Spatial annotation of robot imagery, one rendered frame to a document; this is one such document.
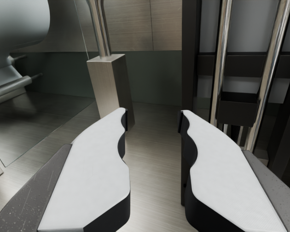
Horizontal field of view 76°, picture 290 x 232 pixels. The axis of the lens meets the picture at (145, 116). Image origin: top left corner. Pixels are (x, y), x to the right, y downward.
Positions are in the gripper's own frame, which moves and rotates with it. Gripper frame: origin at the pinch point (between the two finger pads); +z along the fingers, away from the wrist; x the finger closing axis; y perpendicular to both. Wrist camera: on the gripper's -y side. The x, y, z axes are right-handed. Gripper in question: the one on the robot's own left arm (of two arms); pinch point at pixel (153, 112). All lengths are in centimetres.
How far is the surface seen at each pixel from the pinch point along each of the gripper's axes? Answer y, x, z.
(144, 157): 33.7, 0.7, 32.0
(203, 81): 3.8, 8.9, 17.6
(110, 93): 18.0, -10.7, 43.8
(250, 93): 4.5, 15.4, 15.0
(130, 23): 0, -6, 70
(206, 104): 28, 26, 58
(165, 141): 33, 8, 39
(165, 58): 11, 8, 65
